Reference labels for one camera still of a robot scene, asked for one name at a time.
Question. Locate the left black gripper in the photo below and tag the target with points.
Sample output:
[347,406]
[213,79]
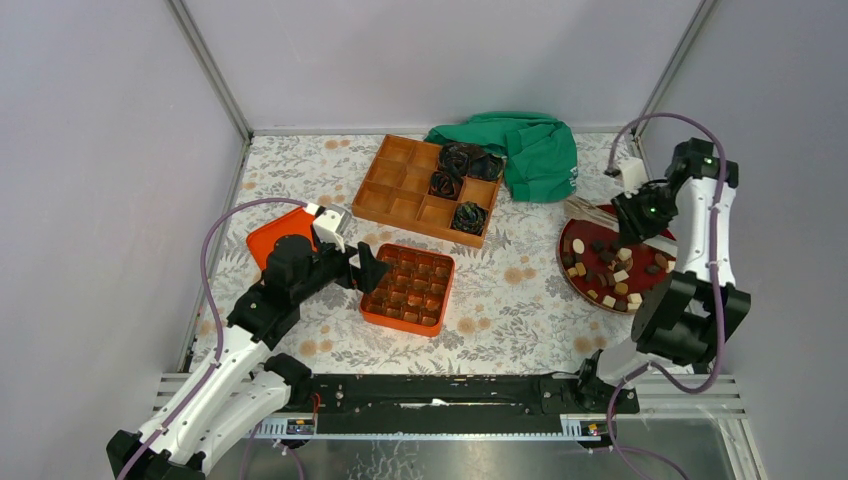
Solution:
[372,269]

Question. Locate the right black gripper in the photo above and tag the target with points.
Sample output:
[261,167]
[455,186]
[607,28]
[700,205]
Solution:
[632,229]

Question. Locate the orange chocolate box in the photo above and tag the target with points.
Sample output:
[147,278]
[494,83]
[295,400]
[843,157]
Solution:
[413,296]

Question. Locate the metal serving tongs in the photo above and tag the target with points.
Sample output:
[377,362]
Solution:
[578,208]

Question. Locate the red round plate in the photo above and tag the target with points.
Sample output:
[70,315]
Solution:
[608,274]

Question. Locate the orange box lid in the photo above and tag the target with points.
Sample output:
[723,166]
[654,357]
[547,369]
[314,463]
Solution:
[261,242]

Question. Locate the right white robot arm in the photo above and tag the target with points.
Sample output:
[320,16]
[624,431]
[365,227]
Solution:
[688,317]

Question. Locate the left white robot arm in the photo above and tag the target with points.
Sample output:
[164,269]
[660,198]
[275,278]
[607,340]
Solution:
[243,380]

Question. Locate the wooden compartment organizer tray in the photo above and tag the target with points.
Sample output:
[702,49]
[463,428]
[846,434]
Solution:
[396,192]

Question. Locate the dark rolled fabric middle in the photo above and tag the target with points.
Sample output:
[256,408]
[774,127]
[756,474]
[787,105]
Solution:
[445,185]

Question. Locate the dark rolled fabric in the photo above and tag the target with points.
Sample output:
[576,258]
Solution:
[460,159]
[470,218]
[445,185]

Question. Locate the dark rolled fabric front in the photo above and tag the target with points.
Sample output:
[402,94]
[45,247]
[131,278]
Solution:
[470,218]

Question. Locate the green cloth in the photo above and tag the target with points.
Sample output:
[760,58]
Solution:
[540,152]

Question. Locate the dark rolled fabric back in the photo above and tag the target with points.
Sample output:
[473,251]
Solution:
[460,159]

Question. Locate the floral table mat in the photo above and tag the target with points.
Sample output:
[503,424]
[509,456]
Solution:
[510,309]

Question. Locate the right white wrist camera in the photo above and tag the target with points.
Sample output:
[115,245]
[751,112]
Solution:
[630,172]

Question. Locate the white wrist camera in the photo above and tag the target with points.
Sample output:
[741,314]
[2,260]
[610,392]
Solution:
[329,224]
[630,172]

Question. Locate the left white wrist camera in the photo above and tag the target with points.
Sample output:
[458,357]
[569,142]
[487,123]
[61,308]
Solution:
[329,224]

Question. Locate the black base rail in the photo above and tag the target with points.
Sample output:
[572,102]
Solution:
[451,406]

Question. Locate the aluminium frame rail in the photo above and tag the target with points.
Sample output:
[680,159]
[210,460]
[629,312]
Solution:
[720,407]

